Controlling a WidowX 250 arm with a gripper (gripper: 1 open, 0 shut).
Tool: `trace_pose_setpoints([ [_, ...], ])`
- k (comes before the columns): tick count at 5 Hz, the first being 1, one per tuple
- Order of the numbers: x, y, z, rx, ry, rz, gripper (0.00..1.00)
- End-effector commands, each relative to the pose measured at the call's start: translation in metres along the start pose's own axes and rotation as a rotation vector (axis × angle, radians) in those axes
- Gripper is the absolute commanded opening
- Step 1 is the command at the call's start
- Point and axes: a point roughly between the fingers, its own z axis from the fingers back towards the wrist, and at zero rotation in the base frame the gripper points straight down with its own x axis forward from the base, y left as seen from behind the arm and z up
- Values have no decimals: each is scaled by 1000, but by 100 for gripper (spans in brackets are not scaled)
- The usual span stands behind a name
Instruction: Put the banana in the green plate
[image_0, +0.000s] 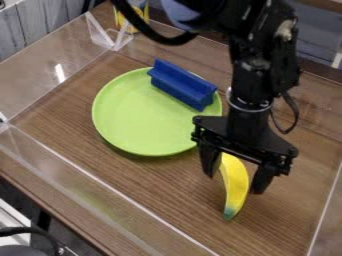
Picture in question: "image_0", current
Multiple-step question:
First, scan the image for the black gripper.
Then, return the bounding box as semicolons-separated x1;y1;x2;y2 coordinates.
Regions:
191;116;300;194

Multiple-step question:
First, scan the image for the yellow toy banana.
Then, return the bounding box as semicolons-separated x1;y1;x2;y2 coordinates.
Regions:
219;154;249;220

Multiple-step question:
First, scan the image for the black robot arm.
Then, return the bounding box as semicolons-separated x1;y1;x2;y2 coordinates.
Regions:
110;0;301;194

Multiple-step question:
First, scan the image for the green plate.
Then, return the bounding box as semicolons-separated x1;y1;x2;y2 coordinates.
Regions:
91;67;223;157

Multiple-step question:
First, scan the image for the blue plastic block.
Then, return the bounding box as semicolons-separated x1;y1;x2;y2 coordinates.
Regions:
147;59;217;112

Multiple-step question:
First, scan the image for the clear acrylic barrier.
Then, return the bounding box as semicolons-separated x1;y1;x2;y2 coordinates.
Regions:
0;19;342;256

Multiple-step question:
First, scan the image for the yellow labelled can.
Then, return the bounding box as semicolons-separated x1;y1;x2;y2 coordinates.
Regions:
111;0;151;35

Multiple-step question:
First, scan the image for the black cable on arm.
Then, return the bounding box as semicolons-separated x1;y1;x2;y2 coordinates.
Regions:
267;92;302;136

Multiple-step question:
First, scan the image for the black cable lower left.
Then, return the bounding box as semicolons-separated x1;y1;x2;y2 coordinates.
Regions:
0;226;59;256

